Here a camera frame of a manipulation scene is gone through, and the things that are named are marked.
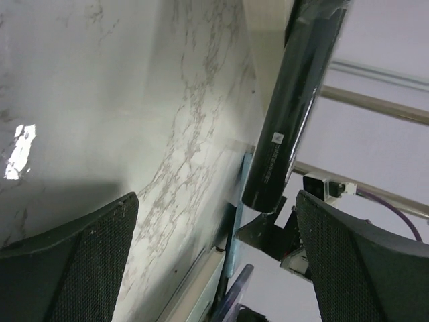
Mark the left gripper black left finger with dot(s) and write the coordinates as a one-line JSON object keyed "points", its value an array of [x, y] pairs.
{"points": [[72, 272]]}

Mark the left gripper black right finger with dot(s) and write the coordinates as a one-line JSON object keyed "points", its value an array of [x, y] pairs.
{"points": [[361, 272]]}

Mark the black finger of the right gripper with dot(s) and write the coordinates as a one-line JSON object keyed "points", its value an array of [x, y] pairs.
{"points": [[263, 234]]}

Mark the purple Robinson Crusoe book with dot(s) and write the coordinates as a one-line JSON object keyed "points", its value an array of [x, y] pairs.
{"points": [[230, 305]]}

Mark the black Moon and Sixpence book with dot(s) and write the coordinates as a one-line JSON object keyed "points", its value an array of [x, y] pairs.
{"points": [[312, 36]]}

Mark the light blue OS book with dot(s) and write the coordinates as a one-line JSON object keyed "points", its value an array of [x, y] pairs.
{"points": [[232, 248]]}

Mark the white two-tier wooden shelf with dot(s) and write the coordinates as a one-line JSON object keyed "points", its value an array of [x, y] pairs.
{"points": [[266, 24]]}

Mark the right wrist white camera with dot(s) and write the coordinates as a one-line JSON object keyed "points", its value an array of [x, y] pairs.
{"points": [[327, 189]]}

